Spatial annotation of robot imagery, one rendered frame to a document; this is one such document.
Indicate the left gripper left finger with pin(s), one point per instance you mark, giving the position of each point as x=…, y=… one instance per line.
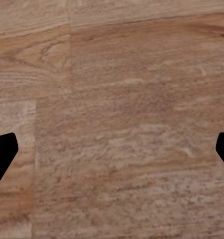
x=8, y=150

